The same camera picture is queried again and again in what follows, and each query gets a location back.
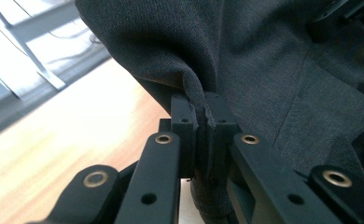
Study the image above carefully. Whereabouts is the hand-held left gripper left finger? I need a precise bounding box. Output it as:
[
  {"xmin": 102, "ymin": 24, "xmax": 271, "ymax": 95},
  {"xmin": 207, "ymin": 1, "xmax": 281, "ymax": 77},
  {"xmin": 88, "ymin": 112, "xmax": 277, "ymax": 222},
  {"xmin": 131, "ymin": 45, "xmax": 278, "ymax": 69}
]
[{"xmin": 159, "ymin": 92, "xmax": 201, "ymax": 181}]

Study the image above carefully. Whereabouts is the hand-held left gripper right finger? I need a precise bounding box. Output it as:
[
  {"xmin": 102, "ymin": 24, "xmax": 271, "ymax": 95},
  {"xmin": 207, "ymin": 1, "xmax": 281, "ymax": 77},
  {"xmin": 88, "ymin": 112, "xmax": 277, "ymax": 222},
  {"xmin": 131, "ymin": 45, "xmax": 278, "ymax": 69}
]
[{"xmin": 203, "ymin": 91, "xmax": 243, "ymax": 182}]

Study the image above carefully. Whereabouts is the dark grey pleated skirt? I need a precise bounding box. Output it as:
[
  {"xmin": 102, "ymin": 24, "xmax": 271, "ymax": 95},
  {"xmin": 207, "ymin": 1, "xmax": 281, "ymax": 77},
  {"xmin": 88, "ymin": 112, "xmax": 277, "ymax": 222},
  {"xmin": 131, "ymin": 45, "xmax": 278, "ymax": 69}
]
[{"xmin": 74, "ymin": 0, "xmax": 364, "ymax": 224}]

